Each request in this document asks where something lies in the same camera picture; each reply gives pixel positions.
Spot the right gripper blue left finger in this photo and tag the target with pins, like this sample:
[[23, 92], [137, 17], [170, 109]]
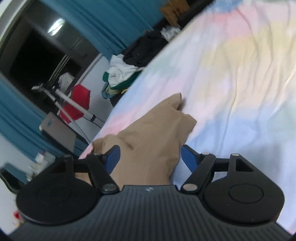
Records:
[[100, 168]]

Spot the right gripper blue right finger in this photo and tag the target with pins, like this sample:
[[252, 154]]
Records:
[[201, 166]]

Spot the tan t-shirt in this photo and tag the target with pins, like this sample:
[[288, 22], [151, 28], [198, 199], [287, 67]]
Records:
[[150, 147]]

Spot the pile of mixed clothes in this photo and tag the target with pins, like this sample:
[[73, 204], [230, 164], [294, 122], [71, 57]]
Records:
[[125, 68]]

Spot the white dressing table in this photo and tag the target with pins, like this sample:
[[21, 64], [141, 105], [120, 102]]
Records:
[[42, 161]]

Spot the folded ironing board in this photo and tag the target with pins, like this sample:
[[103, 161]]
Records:
[[58, 131]]

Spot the left blue curtain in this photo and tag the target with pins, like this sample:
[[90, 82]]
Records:
[[20, 121]]

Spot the blue curtain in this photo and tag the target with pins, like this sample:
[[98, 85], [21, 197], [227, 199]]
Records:
[[20, 121], [110, 26]]

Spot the pastel tie-dye bed sheet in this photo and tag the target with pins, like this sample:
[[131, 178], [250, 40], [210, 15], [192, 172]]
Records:
[[234, 66]]

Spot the right blue curtain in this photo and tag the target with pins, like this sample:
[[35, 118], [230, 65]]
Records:
[[110, 26]]

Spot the wavy frame vanity mirror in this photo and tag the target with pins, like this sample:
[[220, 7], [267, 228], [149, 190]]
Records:
[[13, 178]]

